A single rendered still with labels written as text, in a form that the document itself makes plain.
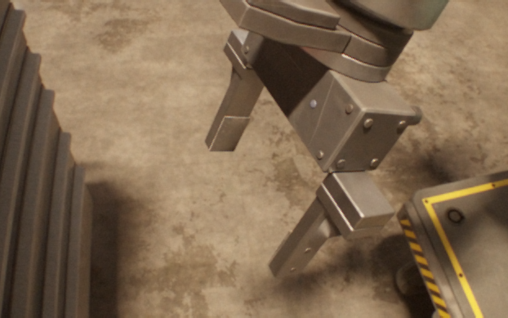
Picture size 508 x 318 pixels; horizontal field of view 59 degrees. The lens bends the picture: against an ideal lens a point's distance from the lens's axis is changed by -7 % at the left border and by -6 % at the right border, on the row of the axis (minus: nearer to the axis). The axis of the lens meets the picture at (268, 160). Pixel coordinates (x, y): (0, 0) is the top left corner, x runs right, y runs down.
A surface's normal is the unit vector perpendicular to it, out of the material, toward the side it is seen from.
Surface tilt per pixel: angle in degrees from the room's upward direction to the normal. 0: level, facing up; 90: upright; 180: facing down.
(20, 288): 14
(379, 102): 25
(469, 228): 0
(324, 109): 66
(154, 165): 0
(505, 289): 0
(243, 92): 83
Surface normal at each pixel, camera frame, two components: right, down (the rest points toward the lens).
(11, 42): 0.32, -0.56
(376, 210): 0.40, -0.71
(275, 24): 0.07, 0.66
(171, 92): 0.09, -0.56
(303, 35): 0.42, 0.70
